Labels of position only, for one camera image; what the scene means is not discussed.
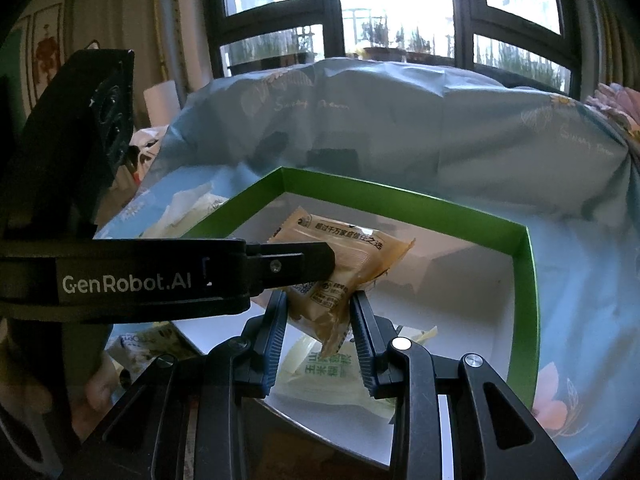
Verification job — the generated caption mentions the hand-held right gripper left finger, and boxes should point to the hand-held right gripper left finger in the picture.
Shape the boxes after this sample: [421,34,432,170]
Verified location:
[60,287,291,480]

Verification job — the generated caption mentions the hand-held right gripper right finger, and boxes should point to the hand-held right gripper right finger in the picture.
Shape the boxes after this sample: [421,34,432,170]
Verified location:
[347,290,576,480]

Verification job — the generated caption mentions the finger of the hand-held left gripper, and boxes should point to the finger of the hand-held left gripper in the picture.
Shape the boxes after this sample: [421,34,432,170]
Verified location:
[244,241,337,297]

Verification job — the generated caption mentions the tan snack packet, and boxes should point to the tan snack packet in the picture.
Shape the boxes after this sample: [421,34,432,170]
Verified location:
[250,206,417,356]

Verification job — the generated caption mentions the pale green snack packet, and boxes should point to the pale green snack packet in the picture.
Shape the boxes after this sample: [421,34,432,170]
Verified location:
[272,337,397,423]

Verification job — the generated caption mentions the green cardboard box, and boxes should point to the green cardboard box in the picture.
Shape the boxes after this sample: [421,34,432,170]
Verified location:
[172,166,540,468]

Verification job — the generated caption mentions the person's left hand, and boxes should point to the person's left hand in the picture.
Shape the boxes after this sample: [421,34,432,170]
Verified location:
[0,337,123,445]

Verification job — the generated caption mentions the pale yellow snack packet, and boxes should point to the pale yellow snack packet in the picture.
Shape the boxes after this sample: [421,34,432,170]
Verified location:
[395,325,439,348]

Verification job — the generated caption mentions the white blue printed snack packet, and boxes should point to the white blue printed snack packet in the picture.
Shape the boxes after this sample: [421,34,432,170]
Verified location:
[106,324,198,378]

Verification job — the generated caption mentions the snack packets outside box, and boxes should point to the snack packets outside box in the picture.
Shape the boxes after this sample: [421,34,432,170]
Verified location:
[140,182,230,239]

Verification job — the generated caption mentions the white printed bag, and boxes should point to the white printed bag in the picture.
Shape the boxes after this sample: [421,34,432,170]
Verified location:
[127,126,168,183]

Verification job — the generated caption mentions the white paper roll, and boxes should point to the white paper roll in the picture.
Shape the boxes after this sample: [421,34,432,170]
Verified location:
[143,81,182,127]

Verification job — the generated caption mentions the light blue floral blanket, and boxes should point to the light blue floral blanket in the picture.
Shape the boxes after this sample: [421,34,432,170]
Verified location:
[92,57,640,480]

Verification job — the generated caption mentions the balcony plants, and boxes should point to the balcony plants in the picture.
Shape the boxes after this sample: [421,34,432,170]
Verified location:
[227,12,571,92]

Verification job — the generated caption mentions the beige curtain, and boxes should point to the beige curtain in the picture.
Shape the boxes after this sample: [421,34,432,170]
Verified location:
[60,0,216,128]

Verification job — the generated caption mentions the pink floral cloth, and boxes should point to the pink floral cloth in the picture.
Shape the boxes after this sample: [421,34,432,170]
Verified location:
[584,81,640,142]

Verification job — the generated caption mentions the wall poster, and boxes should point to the wall poster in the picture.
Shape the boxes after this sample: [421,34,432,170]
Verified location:
[30,4,68,111]

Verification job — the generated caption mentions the black window frame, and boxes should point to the black window frame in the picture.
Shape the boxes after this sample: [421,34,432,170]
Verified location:
[202,0,583,98]

